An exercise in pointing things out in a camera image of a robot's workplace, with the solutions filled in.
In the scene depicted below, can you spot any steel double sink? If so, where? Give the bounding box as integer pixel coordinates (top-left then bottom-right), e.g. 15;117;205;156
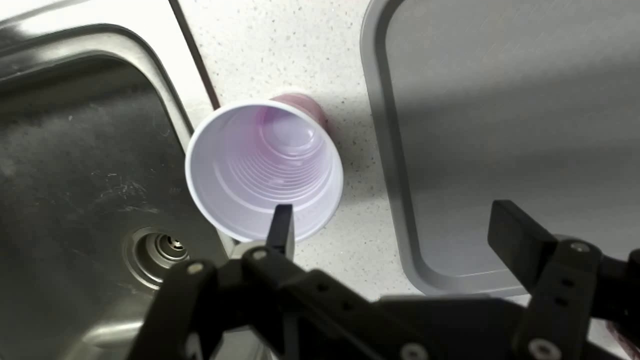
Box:
0;0;236;360

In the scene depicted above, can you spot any magenta plastic cup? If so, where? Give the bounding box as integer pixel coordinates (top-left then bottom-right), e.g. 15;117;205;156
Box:
184;90;346;244

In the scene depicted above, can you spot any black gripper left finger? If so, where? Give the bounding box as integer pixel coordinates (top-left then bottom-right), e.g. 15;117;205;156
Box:
125;202;427;360

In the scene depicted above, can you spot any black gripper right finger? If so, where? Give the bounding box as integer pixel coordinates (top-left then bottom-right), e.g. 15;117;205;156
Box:
486;197;640;360

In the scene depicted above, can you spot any grey plastic tray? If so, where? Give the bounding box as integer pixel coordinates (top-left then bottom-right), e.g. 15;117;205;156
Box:
357;0;640;297

